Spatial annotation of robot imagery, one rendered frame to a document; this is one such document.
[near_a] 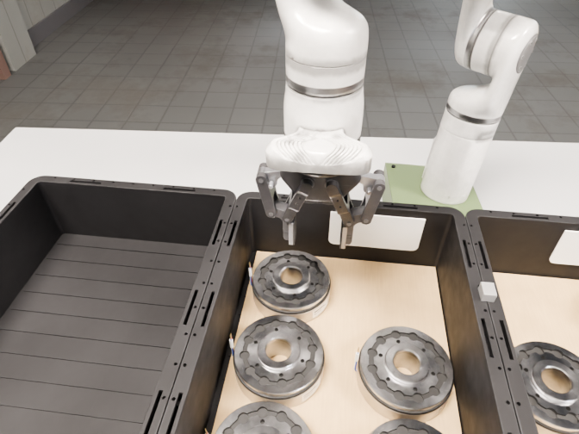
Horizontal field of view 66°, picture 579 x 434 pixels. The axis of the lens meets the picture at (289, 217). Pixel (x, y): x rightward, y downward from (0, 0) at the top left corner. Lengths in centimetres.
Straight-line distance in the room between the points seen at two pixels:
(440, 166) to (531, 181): 34
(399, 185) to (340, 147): 53
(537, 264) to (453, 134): 26
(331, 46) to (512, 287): 45
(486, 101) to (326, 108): 43
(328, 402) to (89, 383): 27
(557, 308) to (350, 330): 28
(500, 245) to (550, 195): 47
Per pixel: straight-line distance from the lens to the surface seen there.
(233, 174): 104
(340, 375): 55
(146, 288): 65
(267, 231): 64
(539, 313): 68
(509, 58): 76
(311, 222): 62
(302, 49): 38
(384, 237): 63
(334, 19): 38
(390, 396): 51
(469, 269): 55
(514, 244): 67
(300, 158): 38
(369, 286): 63
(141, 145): 120
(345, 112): 40
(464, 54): 78
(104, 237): 75
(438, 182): 87
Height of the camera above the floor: 131
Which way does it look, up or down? 42 degrees down
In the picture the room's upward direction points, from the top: straight up
